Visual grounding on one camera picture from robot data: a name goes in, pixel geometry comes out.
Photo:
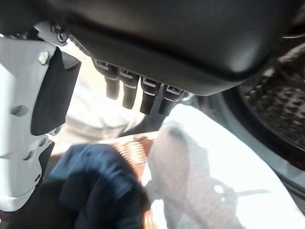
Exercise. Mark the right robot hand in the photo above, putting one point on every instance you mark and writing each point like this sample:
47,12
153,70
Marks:
166,35

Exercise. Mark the grey front-load washing machine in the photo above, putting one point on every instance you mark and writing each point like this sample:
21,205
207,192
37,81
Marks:
274,107

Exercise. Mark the white garment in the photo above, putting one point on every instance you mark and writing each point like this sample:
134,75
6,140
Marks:
214,167

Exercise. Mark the black garment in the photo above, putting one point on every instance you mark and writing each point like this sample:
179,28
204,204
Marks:
104,207

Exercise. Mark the woven wicker laundry basket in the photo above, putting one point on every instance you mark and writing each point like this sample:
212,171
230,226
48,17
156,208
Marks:
140,148

